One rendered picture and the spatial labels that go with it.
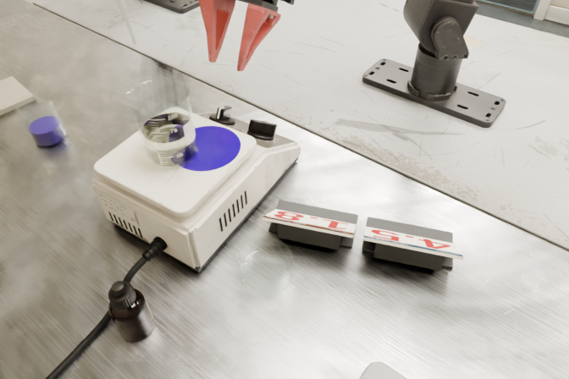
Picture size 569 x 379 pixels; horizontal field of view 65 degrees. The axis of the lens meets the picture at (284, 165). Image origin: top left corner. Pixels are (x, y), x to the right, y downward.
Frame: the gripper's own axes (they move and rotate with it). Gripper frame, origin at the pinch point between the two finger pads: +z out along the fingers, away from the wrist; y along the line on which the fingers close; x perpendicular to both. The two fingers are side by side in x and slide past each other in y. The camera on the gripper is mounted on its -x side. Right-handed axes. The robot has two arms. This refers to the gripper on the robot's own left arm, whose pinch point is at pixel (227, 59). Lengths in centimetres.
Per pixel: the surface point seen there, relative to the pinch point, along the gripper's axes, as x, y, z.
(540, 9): 272, 90, -58
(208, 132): -7.0, 2.4, 7.0
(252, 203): -6.0, 8.8, 13.2
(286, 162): -0.4, 10.1, 9.2
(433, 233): -3.3, 27.8, 10.3
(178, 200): -15.4, 4.3, 11.4
